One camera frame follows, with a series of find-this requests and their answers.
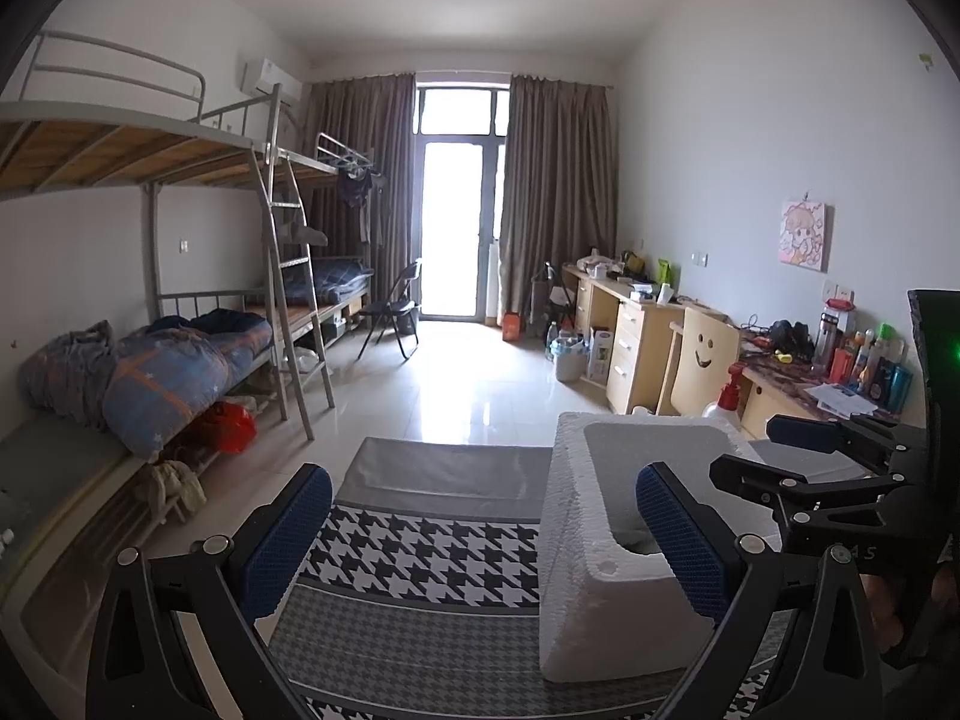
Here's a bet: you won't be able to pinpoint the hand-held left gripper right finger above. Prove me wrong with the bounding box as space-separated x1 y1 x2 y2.
636 461 886 720

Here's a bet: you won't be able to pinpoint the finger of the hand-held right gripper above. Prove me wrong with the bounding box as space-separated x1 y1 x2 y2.
767 414 931 475
709 452 927 548

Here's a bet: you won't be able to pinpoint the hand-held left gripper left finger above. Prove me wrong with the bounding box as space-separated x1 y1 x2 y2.
86 463 333 720

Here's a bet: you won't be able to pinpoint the white foam box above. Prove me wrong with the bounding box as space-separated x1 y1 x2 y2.
540 411 767 685

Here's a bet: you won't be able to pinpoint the person's right hand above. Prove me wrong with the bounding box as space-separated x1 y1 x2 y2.
861 574 910 651

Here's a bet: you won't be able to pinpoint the white papers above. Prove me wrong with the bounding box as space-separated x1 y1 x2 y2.
802 382 880 422

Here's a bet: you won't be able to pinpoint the white spray bottle red nozzle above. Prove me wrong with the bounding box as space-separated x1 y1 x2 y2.
701 362 748 430

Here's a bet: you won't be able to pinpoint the group of bottles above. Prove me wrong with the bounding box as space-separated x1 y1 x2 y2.
817 296 917 415

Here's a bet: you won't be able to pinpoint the wooden chair with smiley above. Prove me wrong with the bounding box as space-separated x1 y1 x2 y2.
658 307 742 418

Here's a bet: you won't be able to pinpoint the white cloth heap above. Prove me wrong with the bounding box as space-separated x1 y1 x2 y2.
139 459 208 524

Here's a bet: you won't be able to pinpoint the red plastic bag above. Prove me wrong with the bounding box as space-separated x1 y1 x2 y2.
195 401 258 455

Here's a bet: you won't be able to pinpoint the houndstooth table mat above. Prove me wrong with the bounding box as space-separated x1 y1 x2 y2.
268 436 796 720

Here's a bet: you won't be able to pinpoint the long wooden desk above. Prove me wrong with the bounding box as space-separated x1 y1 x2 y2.
561 264 925 437

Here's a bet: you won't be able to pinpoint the blue orange quilt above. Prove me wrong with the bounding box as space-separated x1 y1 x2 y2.
19 307 272 460

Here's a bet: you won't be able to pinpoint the white carton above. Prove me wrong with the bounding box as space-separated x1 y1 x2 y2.
587 328 617 384

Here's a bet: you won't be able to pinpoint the bucket with bottles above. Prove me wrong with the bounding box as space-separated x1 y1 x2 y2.
551 322 590 384

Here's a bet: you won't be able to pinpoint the black folding chair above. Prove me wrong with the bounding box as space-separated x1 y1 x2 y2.
356 259 424 362

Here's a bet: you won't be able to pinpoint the dark blue bedding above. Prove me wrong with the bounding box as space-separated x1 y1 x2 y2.
307 256 374 307

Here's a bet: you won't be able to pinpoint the metal bed ladder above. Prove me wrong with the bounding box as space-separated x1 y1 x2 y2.
255 154 337 441

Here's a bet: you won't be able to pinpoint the grey pillow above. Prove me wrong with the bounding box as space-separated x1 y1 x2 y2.
274 219 330 248

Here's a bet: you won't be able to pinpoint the brown curtain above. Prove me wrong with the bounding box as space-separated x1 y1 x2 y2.
304 73 417 316
499 75 620 317

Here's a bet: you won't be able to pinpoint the dark hanging clothes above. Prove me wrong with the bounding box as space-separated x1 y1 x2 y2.
335 165 388 242

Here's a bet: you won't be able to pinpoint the glass balcony door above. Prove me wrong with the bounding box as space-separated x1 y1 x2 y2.
415 86 514 325

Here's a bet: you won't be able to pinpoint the small metal bunk bed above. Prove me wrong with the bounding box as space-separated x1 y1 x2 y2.
281 131 377 352

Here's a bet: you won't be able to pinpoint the large metal bunk bed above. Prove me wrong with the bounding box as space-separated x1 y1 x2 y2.
0 30 338 691

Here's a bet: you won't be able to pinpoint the white air conditioner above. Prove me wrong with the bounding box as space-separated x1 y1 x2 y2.
240 56 304 108

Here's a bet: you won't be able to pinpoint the pink wall picture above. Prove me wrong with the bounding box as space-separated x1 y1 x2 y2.
780 199 836 274

